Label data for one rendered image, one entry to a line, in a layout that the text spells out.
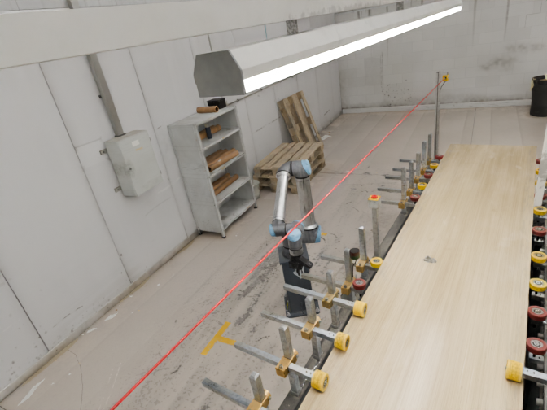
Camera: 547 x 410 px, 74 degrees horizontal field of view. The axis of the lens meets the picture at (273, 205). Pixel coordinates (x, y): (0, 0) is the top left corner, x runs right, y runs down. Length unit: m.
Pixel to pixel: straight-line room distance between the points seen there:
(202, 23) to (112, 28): 0.17
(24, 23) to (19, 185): 3.22
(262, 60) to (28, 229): 3.23
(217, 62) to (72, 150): 3.27
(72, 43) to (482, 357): 1.94
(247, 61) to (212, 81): 0.08
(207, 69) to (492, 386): 1.70
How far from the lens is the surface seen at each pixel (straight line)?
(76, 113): 3.97
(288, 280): 3.28
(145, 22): 0.60
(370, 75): 9.99
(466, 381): 1.95
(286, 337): 1.80
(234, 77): 0.71
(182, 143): 4.60
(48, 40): 0.52
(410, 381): 1.91
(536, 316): 2.32
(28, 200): 3.73
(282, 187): 2.71
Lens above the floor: 2.40
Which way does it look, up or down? 26 degrees down
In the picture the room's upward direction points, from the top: 10 degrees counter-clockwise
